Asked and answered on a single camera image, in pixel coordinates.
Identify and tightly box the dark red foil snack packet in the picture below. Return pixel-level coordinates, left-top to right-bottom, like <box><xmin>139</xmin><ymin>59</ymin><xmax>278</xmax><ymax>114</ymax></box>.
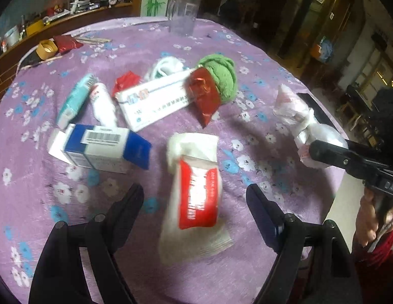
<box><xmin>188</xmin><ymin>68</ymin><xmax>222</xmax><ymax>129</ymax></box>

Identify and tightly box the small black object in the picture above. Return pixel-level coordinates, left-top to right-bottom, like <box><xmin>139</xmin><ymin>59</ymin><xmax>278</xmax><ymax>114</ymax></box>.
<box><xmin>22</xmin><ymin>51</ymin><xmax>42</xmax><ymax>68</ymax></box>

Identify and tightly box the blue and white carton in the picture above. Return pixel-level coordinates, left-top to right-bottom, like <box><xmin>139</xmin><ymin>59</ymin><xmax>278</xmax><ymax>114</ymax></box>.
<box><xmin>47</xmin><ymin>123</ymin><xmax>152</xmax><ymax>175</ymax></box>

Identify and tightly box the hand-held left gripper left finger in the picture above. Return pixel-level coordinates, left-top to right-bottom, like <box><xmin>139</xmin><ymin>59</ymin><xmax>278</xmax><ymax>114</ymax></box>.
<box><xmin>28</xmin><ymin>183</ymin><xmax>145</xmax><ymax>304</ymax></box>

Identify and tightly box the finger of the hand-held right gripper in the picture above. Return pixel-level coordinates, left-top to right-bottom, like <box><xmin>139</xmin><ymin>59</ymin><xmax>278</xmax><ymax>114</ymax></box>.
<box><xmin>296</xmin><ymin>92</ymin><xmax>393</xmax><ymax>167</ymax></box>
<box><xmin>310</xmin><ymin>140</ymin><xmax>388</xmax><ymax>178</ymax></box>

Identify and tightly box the yellow round lid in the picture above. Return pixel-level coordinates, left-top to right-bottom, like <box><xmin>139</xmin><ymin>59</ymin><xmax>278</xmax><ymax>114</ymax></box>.
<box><xmin>36</xmin><ymin>40</ymin><xmax>60</xmax><ymax>61</ymax></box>

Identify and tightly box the long white box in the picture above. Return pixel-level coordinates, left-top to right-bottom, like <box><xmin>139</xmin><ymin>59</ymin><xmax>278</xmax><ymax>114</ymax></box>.
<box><xmin>115</xmin><ymin>68</ymin><xmax>200</xmax><ymax>132</ymax></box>

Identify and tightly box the crumpled bright red wrapper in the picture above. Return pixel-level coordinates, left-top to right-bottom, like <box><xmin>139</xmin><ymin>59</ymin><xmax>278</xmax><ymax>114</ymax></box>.
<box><xmin>112</xmin><ymin>71</ymin><xmax>143</xmax><ymax>98</ymax></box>

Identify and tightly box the yellow box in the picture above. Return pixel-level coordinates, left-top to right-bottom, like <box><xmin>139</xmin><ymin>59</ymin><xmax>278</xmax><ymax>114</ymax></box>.
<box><xmin>25</xmin><ymin>19</ymin><xmax>45</xmax><ymax>36</ymax></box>

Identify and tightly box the blue bag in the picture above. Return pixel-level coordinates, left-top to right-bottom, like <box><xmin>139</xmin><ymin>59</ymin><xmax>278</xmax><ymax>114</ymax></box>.
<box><xmin>316</xmin><ymin>36</ymin><xmax>334</xmax><ymax>63</ymax></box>

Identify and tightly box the teal packet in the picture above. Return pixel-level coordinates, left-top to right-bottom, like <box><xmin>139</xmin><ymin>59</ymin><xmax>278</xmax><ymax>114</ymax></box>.
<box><xmin>55</xmin><ymin>73</ymin><xmax>96</xmax><ymax>130</ymax></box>

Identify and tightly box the person's right hand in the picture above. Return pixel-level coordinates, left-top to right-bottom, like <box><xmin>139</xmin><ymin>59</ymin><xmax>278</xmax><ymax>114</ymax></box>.
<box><xmin>355</xmin><ymin>193</ymin><xmax>393</xmax><ymax>248</ymax></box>

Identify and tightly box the white plastic bag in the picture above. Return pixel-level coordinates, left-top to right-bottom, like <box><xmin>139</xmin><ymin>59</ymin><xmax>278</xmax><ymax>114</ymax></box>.
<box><xmin>273</xmin><ymin>84</ymin><xmax>348</xmax><ymax>169</ymax></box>

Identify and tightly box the green towel cloth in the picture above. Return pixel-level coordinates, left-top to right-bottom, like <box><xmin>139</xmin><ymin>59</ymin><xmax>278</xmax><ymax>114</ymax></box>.
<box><xmin>196</xmin><ymin>54</ymin><xmax>238</xmax><ymax>103</ymax></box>

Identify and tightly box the pale teal round tin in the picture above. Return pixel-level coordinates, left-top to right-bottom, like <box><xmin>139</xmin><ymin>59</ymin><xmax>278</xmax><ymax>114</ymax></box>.
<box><xmin>4</xmin><ymin>25</ymin><xmax>20</xmax><ymax>47</ymax></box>

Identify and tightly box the pair of wooden chopsticks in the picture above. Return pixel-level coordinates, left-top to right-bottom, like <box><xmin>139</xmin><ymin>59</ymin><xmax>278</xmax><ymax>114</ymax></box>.
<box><xmin>75</xmin><ymin>37</ymin><xmax>112</xmax><ymax>44</ymax></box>

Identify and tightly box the dark red flat packet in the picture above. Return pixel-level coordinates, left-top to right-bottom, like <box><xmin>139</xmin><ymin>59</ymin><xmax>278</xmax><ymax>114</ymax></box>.
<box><xmin>53</xmin><ymin>35</ymin><xmax>83</xmax><ymax>53</ymax></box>

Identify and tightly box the dark hanging jacket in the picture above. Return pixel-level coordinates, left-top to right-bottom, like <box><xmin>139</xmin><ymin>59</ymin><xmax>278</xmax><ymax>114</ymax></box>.
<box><xmin>220</xmin><ymin>0</ymin><xmax>241</xmax><ymax>23</ymax></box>

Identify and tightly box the white tube with red print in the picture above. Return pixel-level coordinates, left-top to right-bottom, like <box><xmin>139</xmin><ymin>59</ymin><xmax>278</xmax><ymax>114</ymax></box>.
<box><xmin>89</xmin><ymin>82</ymin><xmax>119</xmax><ymax>130</ymax></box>

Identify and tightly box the clear glass mug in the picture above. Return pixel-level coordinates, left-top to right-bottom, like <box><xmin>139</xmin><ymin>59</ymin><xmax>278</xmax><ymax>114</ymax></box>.
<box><xmin>166</xmin><ymin>0</ymin><xmax>200</xmax><ymax>37</ymax></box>

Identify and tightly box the wooden chair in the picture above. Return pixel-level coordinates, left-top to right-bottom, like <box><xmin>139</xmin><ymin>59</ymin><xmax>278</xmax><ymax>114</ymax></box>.
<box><xmin>340</xmin><ymin>85</ymin><xmax>375</xmax><ymax>134</ymax></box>

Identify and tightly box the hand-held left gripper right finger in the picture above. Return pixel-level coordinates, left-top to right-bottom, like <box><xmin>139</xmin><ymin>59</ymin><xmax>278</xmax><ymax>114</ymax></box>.
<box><xmin>245</xmin><ymin>184</ymin><xmax>363</xmax><ymax>304</ymax></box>

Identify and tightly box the white rolled sock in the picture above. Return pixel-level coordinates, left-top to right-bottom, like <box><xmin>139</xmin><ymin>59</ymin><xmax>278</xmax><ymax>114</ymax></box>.
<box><xmin>144</xmin><ymin>56</ymin><xmax>188</xmax><ymax>80</ymax></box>

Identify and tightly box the red and white tissue packet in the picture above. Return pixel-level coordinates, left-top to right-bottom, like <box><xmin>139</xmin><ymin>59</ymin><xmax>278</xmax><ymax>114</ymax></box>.
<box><xmin>158</xmin><ymin>132</ymin><xmax>235</xmax><ymax>265</ymax></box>

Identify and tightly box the white plastic tool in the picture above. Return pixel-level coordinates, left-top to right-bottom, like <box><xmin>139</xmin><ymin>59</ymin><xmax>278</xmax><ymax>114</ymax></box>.
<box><xmin>69</xmin><ymin>0</ymin><xmax>90</xmax><ymax>12</ymax></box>

